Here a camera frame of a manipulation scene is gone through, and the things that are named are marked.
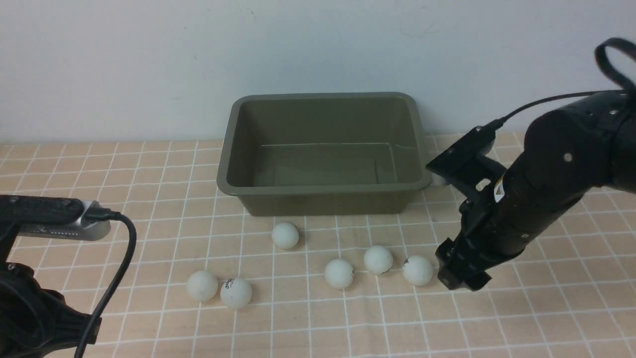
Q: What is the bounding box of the white ping-pong ball with logo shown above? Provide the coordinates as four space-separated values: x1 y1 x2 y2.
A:
220 278 252 310

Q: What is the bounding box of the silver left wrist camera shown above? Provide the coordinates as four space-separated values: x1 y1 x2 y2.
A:
0 194 118 262

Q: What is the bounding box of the black right camera cable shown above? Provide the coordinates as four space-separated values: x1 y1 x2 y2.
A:
484 37 636 131

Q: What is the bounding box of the olive green plastic bin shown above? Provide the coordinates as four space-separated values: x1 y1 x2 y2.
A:
217 91 432 217

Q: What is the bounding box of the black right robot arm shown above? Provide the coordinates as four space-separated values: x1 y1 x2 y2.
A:
427 91 635 291

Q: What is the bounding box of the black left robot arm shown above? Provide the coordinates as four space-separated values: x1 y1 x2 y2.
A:
0 263 102 358

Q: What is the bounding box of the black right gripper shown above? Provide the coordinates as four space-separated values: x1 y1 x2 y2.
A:
435 197 522 291

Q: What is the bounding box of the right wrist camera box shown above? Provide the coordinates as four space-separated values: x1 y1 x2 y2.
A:
426 125 506 202

